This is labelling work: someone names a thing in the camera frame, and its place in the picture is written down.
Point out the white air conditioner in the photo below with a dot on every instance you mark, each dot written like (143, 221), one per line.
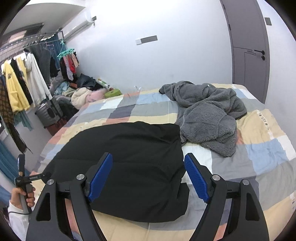
(71, 30)

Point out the grey wall switch panel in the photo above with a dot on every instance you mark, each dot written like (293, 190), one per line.
(146, 40)

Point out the white sleeve left forearm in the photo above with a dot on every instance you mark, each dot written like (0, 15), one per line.
(19, 221)

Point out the patchwork bed quilt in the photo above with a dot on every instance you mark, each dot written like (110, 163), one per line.
(264, 155)

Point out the teal clip hanger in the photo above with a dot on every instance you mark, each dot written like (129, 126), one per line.
(64, 51)

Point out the yellow hanging robe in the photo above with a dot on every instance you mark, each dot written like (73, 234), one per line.
(18, 93)

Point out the cream fluffy garment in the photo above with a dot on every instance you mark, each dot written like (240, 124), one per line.
(78, 99)

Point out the dark grey door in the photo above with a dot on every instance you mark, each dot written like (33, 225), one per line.
(250, 46)

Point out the grey fleece jacket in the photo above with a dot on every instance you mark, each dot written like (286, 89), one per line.
(207, 115)

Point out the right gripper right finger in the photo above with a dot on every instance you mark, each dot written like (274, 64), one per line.
(246, 219)

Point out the black padded coat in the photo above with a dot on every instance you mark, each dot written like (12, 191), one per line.
(145, 182)

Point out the green box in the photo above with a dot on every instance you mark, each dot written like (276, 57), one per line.
(112, 93)

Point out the pink fluffy garment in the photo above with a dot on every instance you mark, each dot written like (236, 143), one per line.
(96, 95)

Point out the dark clothes pile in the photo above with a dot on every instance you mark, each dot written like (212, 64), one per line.
(88, 82)

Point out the silver suitcase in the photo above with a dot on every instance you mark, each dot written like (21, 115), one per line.
(49, 112)

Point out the small wall switch by door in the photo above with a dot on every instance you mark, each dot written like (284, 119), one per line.
(268, 21)

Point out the brown plaid hanging garment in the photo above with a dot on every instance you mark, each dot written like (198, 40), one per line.
(7, 117)

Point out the metal clothes rack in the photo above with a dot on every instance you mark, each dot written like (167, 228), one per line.
(16, 47)

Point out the black hanging garment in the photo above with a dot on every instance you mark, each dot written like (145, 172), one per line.
(45, 62)

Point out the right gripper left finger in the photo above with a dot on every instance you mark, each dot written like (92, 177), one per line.
(49, 220)

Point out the teal hanging scarf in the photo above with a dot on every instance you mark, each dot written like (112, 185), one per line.
(22, 117)

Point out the white hanging garment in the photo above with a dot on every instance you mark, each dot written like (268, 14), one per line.
(36, 84)

